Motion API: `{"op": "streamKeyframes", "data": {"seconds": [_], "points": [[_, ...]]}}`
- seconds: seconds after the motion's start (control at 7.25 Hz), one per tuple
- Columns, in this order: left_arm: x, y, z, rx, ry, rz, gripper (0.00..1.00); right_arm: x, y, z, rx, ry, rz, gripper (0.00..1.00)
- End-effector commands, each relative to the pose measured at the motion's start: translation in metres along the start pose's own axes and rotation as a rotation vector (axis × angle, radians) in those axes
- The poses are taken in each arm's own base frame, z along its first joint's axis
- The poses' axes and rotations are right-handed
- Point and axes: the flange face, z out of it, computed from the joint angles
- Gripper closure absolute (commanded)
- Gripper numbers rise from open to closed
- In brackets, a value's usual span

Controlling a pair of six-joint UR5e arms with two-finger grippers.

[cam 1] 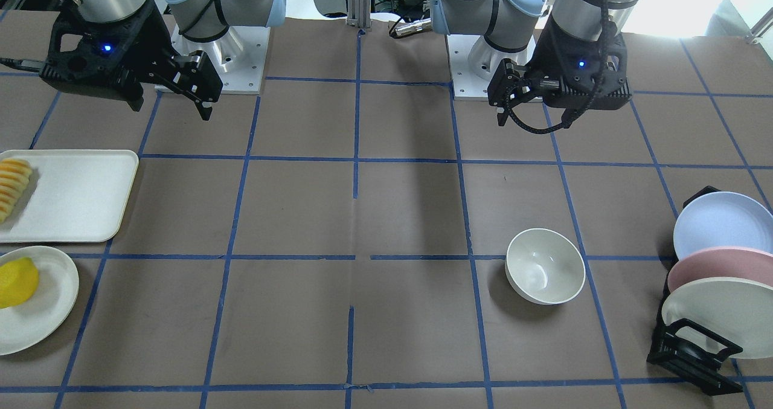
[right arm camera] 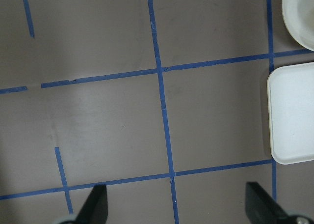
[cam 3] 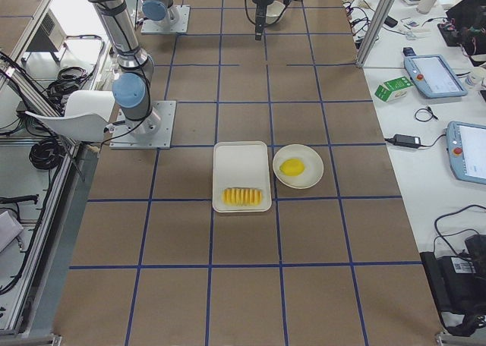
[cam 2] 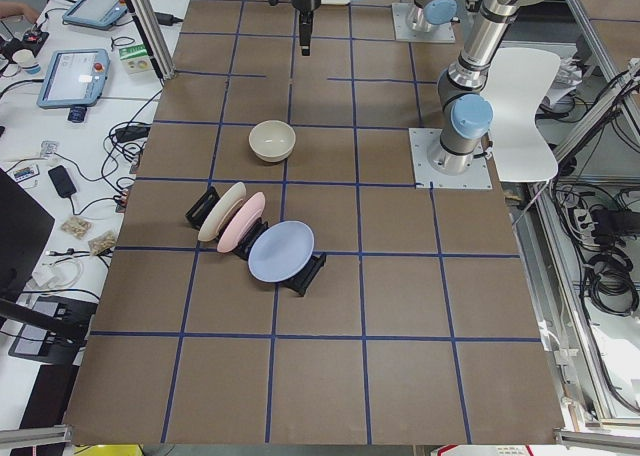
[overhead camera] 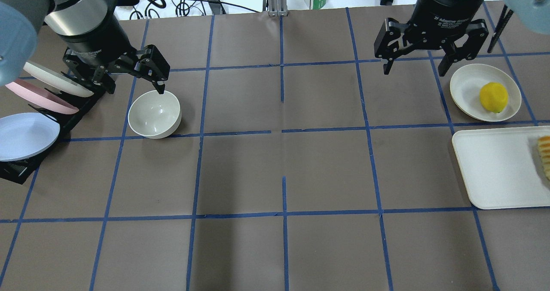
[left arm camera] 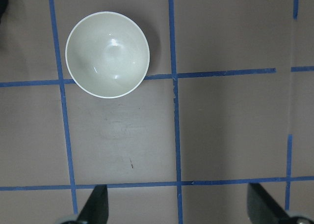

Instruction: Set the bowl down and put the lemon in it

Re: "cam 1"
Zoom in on blue plate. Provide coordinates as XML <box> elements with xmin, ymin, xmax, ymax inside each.
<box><xmin>673</xmin><ymin>192</ymin><xmax>772</xmax><ymax>259</ymax></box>

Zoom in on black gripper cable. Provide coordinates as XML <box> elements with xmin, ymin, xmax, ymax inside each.
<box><xmin>506</xmin><ymin>0</ymin><xmax>612</xmax><ymax>135</ymax></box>

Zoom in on black dish rack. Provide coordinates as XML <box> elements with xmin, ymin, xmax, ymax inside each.
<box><xmin>646</xmin><ymin>185</ymin><xmax>745</xmax><ymax>396</ymax></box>

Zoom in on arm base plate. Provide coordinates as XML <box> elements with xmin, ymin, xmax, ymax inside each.
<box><xmin>171</xmin><ymin>26</ymin><xmax>271</xmax><ymax>95</ymax></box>
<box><xmin>446</xmin><ymin>34</ymin><xmax>536</xmax><ymax>101</ymax></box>

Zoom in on white rectangular tray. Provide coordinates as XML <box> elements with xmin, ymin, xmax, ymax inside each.
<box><xmin>1</xmin><ymin>149</ymin><xmax>139</xmax><ymax>243</ymax></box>

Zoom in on sliced yellow fruit pieces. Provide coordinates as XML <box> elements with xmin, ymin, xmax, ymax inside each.
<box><xmin>1</xmin><ymin>158</ymin><xmax>33</xmax><ymax>224</ymax></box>

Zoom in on pink plate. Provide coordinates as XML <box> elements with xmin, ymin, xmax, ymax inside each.
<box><xmin>666</xmin><ymin>246</ymin><xmax>772</xmax><ymax>292</ymax></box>

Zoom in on cream plate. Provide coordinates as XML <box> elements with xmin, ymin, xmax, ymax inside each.
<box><xmin>661</xmin><ymin>277</ymin><xmax>772</xmax><ymax>359</ymax></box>

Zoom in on white ceramic bowl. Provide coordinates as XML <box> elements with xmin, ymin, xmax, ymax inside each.
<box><xmin>505</xmin><ymin>228</ymin><xmax>587</xmax><ymax>305</ymax></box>

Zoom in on white round plate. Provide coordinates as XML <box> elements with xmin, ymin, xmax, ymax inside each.
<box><xmin>1</xmin><ymin>245</ymin><xmax>80</xmax><ymax>356</ymax></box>

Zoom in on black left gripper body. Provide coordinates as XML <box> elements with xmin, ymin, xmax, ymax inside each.
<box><xmin>527</xmin><ymin>16</ymin><xmax>632</xmax><ymax>110</ymax></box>

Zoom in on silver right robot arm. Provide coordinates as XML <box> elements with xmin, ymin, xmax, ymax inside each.
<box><xmin>28</xmin><ymin>0</ymin><xmax>287</xmax><ymax>121</ymax></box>

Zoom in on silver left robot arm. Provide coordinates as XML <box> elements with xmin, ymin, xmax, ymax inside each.
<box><xmin>429</xmin><ymin>0</ymin><xmax>640</xmax><ymax>135</ymax></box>

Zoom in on yellow lemon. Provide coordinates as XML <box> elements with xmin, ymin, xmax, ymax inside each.
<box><xmin>1</xmin><ymin>257</ymin><xmax>39</xmax><ymax>308</ymax></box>

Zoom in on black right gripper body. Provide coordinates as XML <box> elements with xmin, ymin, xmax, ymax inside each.
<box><xmin>40</xmin><ymin>0</ymin><xmax>182</xmax><ymax>111</ymax></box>

